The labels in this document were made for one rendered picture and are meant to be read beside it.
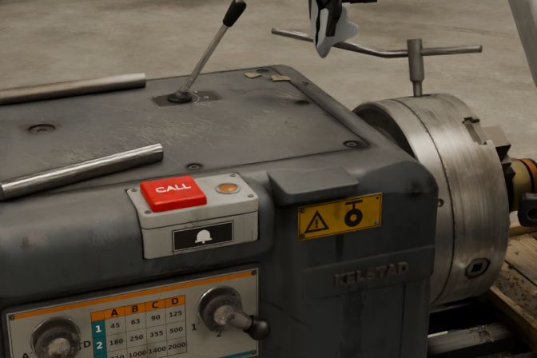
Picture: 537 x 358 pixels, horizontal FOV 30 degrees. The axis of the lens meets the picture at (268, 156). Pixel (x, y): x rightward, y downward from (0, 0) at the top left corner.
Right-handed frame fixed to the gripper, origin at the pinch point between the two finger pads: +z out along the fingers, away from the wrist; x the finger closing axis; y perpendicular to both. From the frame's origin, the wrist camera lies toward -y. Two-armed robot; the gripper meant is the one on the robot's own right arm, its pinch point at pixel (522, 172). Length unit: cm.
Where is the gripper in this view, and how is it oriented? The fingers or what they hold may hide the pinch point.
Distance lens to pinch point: 166.0
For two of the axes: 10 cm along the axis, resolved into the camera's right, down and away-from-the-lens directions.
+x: 0.1, -9.2, -3.9
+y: 9.4, -1.3, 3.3
